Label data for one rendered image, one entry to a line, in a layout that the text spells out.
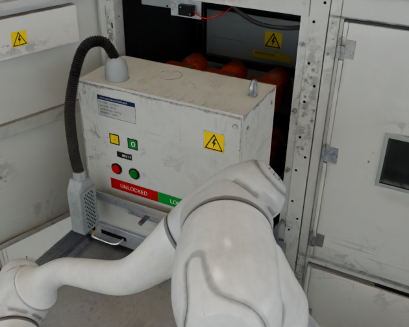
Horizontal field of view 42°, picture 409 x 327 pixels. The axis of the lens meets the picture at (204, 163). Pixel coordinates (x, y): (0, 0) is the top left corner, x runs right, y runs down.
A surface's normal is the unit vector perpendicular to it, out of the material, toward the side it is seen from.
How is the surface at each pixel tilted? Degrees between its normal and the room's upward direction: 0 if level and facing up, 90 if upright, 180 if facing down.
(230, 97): 0
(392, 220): 90
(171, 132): 90
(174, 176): 90
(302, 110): 90
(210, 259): 20
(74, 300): 0
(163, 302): 0
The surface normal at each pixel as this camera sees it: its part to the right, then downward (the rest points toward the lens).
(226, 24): -0.45, 0.45
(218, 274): -0.19, -0.67
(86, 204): 0.89, 0.24
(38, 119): 0.71, 0.37
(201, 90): 0.01, -0.86
